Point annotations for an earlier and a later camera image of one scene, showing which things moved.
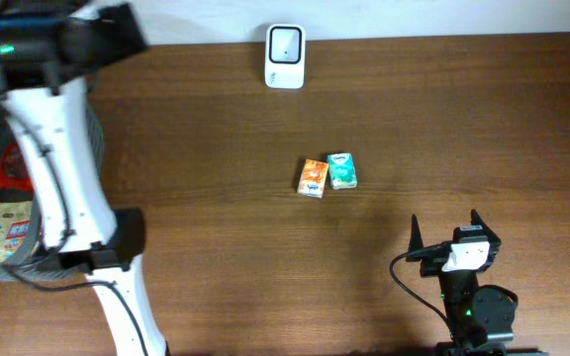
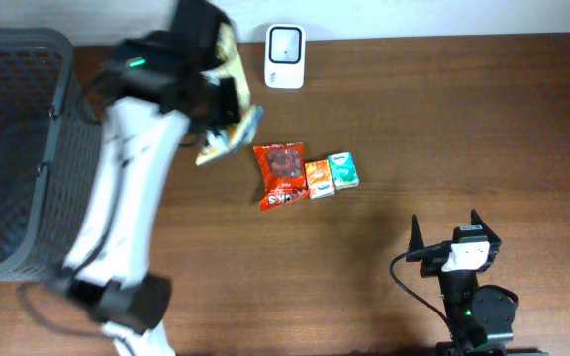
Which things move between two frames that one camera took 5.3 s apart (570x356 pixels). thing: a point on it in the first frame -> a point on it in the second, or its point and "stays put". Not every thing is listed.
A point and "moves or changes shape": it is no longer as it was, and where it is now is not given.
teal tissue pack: (341, 171) stays put
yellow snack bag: (11, 231) -> (239, 133)
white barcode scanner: (285, 55) stays put
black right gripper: (430, 267) stays put
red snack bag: (11, 181) -> (281, 173)
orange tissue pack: (313, 178) moves or changes shape
